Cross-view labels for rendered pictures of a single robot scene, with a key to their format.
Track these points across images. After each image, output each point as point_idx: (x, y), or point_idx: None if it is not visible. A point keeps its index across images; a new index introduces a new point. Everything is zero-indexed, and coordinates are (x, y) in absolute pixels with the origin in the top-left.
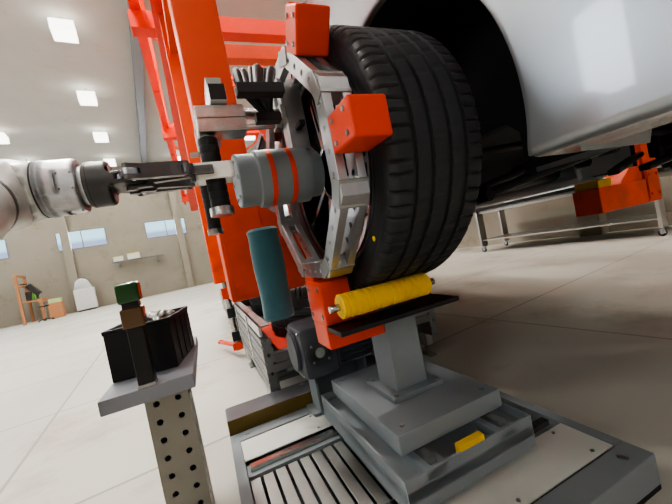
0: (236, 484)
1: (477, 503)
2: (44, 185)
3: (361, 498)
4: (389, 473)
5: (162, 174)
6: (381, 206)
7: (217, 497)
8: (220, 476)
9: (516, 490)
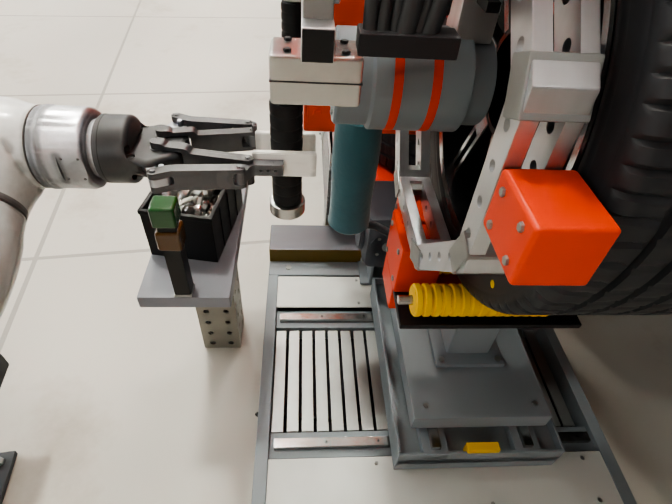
0: (265, 312)
1: (457, 484)
2: (49, 174)
3: (365, 411)
4: (393, 429)
5: (204, 187)
6: (520, 285)
7: (246, 318)
8: (253, 293)
9: (498, 493)
